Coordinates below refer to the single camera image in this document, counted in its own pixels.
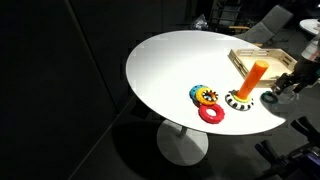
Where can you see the grey lounge chair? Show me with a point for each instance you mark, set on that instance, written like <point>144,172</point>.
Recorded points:
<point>266,28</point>

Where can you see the dark metal cart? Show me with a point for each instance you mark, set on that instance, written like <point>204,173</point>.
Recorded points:
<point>226,13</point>

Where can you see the black metal stand frame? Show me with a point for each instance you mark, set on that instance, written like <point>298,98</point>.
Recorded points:
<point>300,157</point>

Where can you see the white table pedestal base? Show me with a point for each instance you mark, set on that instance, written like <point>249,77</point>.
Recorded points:
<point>181,146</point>

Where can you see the wooden slatted tray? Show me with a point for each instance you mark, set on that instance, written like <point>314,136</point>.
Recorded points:
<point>245,56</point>

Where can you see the grey crumpled plastic bag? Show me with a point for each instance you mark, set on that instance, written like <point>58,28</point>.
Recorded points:
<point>200,22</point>

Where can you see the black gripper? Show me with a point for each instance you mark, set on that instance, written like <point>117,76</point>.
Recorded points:
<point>306,71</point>

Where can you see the small white round table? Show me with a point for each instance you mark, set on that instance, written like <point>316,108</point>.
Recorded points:
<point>310,26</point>

